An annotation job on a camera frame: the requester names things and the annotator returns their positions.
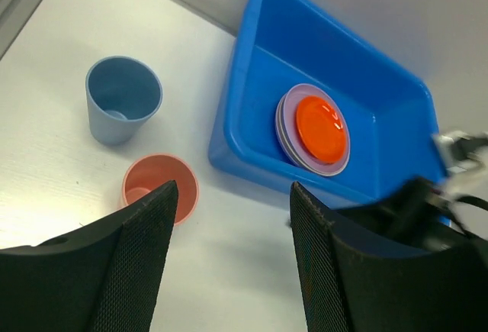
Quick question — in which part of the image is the orange plate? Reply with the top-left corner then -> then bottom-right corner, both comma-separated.
295,95 -> 347,164

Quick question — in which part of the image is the blue plastic bin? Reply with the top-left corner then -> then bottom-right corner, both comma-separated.
208,0 -> 445,208

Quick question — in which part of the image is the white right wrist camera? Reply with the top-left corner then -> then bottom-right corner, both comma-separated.
432,131 -> 487,201

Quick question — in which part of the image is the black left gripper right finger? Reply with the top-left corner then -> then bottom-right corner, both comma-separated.
290,183 -> 487,331

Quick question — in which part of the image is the blue cup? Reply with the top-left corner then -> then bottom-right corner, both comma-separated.
85,56 -> 163,146

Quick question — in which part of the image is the purple plate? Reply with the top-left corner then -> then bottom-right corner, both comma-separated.
275,83 -> 351,176

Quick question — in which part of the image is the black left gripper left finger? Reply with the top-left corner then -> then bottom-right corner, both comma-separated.
1,181 -> 178,331

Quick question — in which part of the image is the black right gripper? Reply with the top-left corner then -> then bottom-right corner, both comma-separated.
339,178 -> 487,252

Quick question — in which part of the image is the salmon pink cup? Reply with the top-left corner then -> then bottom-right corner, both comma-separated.
120,153 -> 199,225

